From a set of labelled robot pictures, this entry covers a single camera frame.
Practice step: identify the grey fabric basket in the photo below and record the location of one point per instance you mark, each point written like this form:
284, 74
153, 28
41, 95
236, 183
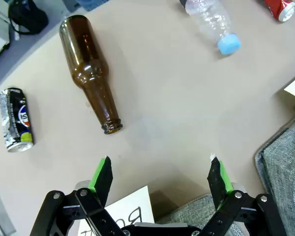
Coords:
285, 167
191, 211

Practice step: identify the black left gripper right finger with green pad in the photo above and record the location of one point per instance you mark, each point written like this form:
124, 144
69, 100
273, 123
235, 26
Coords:
217, 179

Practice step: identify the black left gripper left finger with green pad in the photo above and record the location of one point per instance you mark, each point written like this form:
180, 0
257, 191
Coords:
102, 179

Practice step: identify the crushed red soda can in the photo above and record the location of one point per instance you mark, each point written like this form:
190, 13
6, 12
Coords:
280, 7

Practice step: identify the crushed black soda can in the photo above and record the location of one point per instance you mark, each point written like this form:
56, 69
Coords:
16, 120

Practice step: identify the clear plastic bottle blue cap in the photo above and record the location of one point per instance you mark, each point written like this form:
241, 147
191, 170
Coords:
211, 17

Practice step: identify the black backpack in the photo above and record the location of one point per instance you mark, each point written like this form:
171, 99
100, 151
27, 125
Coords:
27, 14

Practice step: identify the white paper label handwritten text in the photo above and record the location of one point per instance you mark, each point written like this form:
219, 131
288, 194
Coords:
127, 211

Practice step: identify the brown glass beer bottle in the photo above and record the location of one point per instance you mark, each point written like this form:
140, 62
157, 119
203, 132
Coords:
88, 68

